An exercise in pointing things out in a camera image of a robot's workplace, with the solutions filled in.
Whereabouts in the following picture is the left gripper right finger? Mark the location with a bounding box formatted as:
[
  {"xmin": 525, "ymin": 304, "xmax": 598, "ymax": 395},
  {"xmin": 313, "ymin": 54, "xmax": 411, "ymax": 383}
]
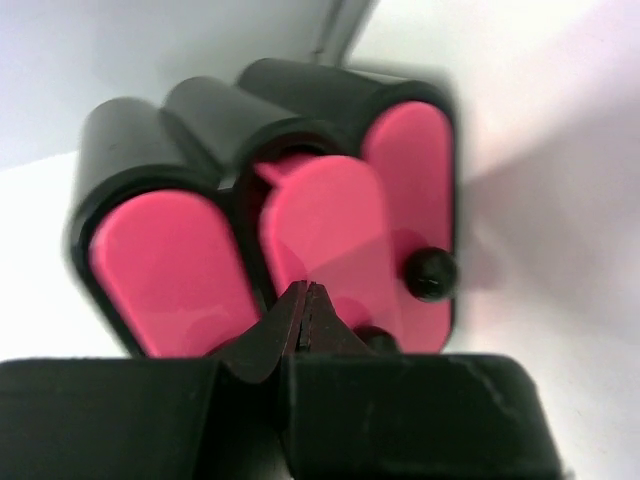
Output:
[{"xmin": 304, "ymin": 283, "xmax": 372, "ymax": 355}]

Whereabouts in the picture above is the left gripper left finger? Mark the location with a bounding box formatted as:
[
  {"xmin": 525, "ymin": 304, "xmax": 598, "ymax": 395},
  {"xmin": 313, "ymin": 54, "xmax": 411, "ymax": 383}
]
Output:
[{"xmin": 210, "ymin": 281, "xmax": 306, "ymax": 385}]

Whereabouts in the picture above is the black drawer cabinet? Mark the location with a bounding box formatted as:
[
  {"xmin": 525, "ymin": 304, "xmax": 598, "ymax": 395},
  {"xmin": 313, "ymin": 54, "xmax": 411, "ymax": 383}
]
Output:
[{"xmin": 68, "ymin": 59, "xmax": 457, "ymax": 357}]

